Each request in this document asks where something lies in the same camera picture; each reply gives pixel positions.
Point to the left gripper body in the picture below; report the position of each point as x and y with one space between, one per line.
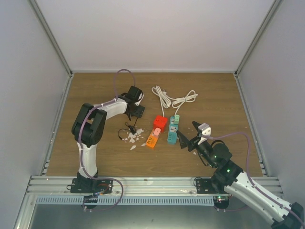
137 113

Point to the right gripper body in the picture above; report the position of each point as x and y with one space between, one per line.
193 142

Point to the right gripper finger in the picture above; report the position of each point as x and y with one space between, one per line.
198 127
183 140

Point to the teal power strip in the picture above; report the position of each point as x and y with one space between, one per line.
172 135

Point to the black charger with cable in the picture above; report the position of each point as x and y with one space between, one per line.
129 128

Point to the red cube socket adapter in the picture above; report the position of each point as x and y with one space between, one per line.
160 122

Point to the pink plug adapter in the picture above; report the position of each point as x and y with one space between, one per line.
157 132

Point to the orange power strip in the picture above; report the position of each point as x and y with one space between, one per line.
152 140

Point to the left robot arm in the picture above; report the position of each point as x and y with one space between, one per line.
88 126

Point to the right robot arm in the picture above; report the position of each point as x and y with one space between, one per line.
228 177

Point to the white plastic shards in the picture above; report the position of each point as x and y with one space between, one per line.
136 140

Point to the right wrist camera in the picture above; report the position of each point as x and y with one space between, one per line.
204 132

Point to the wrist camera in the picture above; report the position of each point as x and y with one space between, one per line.
139 99
204 132

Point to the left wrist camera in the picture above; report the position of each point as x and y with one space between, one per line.
139 99

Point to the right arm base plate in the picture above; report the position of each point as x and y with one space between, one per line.
207 186

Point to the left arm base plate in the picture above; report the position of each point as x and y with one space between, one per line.
87 185

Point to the aluminium rail frame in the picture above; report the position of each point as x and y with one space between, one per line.
127 191

